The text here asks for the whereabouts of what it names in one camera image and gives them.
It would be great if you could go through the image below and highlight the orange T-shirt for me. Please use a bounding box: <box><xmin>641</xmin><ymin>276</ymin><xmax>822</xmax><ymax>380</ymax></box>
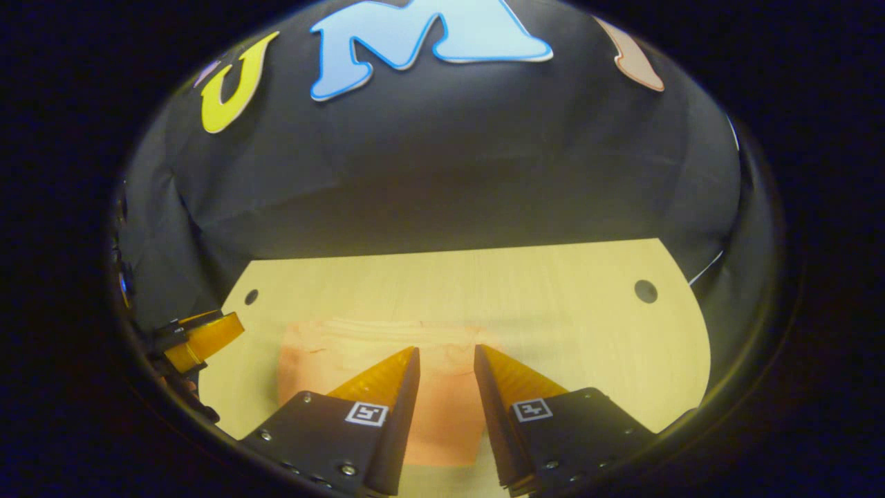
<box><xmin>277</xmin><ymin>320</ymin><xmax>500</xmax><ymax>468</ymax></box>

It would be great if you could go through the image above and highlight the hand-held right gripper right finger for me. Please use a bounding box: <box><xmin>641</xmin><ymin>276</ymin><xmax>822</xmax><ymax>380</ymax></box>
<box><xmin>474</xmin><ymin>343</ymin><xmax>655</xmax><ymax>498</ymax></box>

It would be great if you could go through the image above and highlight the black backdrop cloth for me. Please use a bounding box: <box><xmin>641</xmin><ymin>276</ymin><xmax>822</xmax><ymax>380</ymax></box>
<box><xmin>114</xmin><ymin>0</ymin><xmax>754</xmax><ymax>333</ymax></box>

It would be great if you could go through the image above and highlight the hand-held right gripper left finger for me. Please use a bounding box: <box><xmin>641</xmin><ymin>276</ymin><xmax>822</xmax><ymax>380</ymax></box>
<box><xmin>237</xmin><ymin>345</ymin><xmax>422</xmax><ymax>497</ymax></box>

